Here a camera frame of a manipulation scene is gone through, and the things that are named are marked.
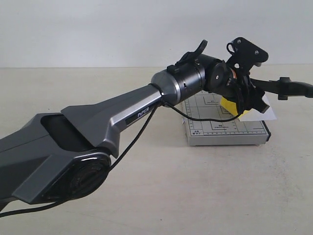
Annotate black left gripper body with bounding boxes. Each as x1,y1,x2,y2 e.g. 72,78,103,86
231,70,265,112

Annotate white paper sheet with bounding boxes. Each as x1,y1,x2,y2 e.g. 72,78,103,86
239,94,278,122

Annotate yellow foam cube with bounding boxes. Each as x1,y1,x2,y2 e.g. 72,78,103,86
220,96,238,116

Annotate black cutter blade arm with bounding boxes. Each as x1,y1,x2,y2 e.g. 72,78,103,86
250,77,313,100

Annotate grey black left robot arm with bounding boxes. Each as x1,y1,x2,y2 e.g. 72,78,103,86
0,37,268,208

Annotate grey paper cutter base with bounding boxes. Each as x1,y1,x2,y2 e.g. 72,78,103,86
181,92,271,146

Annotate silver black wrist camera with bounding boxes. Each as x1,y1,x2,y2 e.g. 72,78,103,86
226,37,268,74

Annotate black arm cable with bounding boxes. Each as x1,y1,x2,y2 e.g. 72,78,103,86
0,97,245,217

